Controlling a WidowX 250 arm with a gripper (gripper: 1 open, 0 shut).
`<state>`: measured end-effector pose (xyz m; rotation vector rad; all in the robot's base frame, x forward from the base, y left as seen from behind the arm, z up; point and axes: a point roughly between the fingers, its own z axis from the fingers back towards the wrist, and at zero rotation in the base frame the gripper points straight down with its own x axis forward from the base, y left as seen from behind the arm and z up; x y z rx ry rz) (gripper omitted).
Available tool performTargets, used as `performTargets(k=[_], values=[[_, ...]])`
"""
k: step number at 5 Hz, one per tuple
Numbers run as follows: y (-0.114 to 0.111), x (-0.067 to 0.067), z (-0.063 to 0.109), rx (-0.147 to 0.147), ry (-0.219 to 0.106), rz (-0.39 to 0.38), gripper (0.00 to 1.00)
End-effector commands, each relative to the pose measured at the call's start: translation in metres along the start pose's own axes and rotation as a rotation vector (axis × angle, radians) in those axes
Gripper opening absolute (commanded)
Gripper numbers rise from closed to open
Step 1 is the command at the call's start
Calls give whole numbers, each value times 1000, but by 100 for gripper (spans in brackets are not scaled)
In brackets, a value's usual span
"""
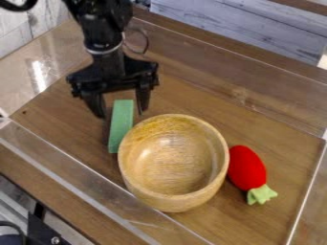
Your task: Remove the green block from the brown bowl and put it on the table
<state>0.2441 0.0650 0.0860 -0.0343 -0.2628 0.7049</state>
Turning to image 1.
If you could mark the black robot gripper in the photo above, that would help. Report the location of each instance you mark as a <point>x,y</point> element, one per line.
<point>114,72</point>

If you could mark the green rectangular block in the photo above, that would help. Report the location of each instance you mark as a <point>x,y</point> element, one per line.
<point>122,123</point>

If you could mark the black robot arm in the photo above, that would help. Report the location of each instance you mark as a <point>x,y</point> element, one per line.
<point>104,20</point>

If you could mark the brown wooden bowl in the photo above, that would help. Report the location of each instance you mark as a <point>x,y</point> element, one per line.
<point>174,159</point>

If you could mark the red plush strawberry toy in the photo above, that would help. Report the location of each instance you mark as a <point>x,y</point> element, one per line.
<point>248,174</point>

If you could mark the clear acrylic tray wall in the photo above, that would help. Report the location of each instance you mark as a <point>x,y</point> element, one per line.
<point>264,99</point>

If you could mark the black table mount bracket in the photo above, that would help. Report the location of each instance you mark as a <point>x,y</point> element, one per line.
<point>22,228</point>

